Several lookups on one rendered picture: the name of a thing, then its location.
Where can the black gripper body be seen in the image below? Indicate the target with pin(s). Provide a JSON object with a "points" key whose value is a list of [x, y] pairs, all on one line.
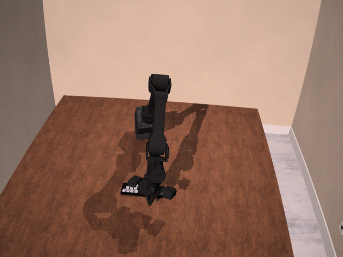
{"points": [[167, 193]]}

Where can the black keyboard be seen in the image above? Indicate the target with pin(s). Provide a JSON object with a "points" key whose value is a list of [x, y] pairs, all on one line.
{"points": [[127, 190]]}

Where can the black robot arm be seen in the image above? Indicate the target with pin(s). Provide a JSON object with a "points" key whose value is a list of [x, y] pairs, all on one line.
{"points": [[159, 85]]}

